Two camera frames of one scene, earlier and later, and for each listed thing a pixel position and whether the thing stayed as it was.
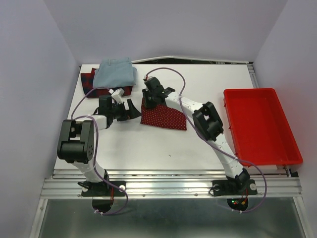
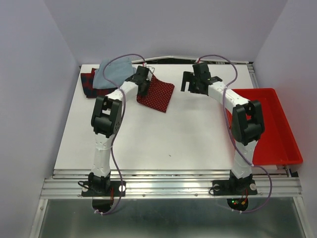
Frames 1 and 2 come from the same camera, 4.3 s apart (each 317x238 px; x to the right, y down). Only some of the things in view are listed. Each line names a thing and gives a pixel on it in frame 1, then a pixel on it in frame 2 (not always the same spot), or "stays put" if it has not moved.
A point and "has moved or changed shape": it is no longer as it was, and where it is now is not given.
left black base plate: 104,189 stays put
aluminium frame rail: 67,184 stays put
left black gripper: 132,113 -> 144,92
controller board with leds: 239,204 stays put
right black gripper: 148,104 -> 188,76
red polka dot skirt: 163,116 has moved or changed shape
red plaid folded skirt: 89,91 stays put
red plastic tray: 260,134 stays put
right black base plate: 220,188 stays put
